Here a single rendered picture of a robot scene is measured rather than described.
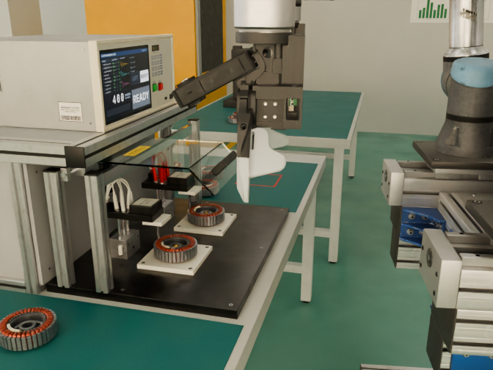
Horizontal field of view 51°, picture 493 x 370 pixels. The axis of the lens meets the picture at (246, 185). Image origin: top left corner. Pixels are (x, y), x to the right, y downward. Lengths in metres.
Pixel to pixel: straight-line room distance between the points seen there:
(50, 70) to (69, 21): 6.39
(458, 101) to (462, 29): 0.22
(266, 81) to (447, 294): 0.49
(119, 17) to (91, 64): 3.98
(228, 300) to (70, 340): 0.34
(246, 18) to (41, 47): 0.73
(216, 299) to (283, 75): 0.66
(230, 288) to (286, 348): 1.15
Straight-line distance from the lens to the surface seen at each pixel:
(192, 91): 0.66
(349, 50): 6.47
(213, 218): 1.51
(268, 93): 0.63
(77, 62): 1.24
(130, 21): 5.14
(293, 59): 0.64
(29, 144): 1.17
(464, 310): 0.96
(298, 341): 2.39
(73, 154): 1.12
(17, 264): 1.33
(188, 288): 1.22
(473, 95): 1.37
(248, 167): 0.61
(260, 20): 0.62
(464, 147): 1.38
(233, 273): 1.28
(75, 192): 1.37
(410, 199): 1.39
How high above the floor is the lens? 1.37
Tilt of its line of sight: 18 degrees down
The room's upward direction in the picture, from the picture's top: straight up
